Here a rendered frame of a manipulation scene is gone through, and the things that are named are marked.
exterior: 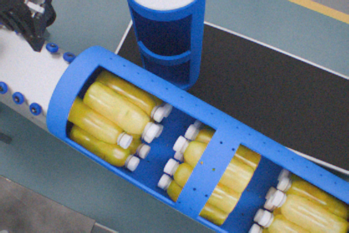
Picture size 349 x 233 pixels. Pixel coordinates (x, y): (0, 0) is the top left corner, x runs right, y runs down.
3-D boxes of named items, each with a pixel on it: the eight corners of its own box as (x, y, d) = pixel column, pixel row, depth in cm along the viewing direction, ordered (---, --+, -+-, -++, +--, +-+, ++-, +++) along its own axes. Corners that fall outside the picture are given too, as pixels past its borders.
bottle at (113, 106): (100, 85, 113) (157, 121, 111) (85, 106, 112) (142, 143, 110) (96, 76, 106) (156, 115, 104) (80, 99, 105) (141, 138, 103)
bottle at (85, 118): (63, 99, 108) (120, 135, 106) (77, 90, 114) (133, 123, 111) (58, 119, 112) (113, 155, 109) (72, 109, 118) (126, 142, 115)
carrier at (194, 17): (140, 50, 221) (150, 100, 214) (116, -48, 137) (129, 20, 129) (192, 39, 222) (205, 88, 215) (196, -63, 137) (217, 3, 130)
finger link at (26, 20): (15, -10, 65) (22, -8, 65) (36, 22, 76) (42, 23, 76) (5, 10, 64) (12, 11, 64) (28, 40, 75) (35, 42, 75)
